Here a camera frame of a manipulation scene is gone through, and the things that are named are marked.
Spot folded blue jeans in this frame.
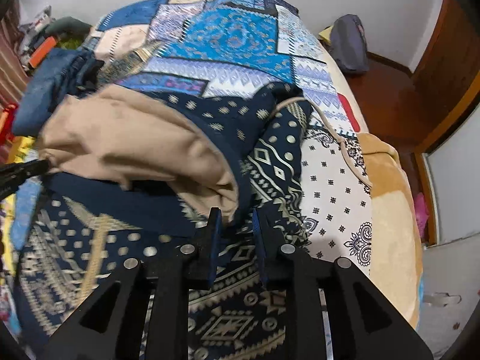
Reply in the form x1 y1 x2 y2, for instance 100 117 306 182
11 48 104 137

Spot beige fleece blanket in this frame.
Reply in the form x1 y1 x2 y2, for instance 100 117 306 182
324 54 425 327

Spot blue patchwork bedspread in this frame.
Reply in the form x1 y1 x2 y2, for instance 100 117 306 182
75 0 372 272

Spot grey backpack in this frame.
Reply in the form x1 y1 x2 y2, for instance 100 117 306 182
329 14 369 75

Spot brown wooden door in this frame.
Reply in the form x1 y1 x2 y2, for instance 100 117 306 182
413 0 479 155

